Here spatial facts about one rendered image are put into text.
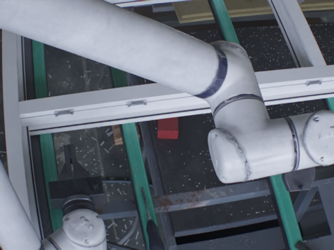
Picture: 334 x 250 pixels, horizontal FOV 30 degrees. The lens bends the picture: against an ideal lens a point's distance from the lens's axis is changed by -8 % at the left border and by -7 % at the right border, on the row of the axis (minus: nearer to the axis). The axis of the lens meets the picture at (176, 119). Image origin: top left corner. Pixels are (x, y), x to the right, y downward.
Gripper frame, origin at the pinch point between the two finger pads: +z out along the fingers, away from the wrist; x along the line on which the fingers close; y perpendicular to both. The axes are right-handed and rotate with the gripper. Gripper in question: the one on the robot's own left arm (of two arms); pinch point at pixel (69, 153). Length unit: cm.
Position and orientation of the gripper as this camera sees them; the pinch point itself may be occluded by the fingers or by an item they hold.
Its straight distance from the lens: 158.5
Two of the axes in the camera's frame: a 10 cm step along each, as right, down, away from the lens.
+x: -9.8, 1.3, -1.8
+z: -2.1, -8.1, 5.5
